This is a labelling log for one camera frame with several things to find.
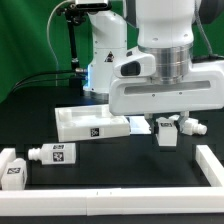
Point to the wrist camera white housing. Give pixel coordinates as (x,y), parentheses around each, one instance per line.
(134,64)

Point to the white U-shaped fence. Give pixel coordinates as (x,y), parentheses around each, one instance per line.
(124,201)

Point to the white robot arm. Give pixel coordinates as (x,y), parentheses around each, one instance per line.
(162,28)

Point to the black camera stand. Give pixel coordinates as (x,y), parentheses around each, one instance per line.
(74,18)

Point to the white tag sheet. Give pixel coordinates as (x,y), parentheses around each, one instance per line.
(139,125)

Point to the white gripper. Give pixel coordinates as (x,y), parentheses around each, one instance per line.
(201,89)

